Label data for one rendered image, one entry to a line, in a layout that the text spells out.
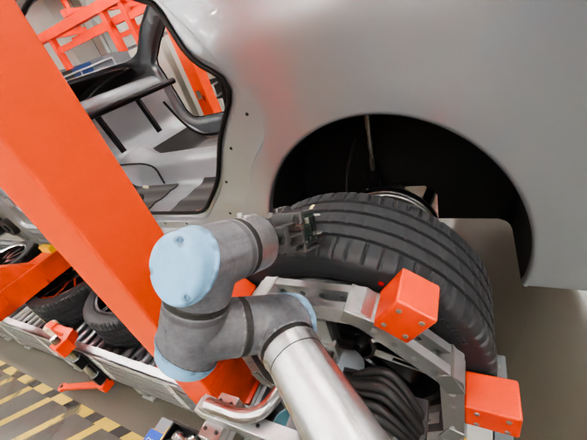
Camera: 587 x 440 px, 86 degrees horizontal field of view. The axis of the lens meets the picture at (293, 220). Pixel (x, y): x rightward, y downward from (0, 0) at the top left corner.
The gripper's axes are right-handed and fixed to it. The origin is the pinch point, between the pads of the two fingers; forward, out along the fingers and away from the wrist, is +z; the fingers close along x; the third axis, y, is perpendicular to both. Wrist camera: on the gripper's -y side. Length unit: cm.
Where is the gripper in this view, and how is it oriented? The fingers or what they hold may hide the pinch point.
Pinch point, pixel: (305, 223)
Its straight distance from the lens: 69.0
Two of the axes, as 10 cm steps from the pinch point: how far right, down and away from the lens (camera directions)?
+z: 5.1, -1.5, 8.5
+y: 8.5, -0.7, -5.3
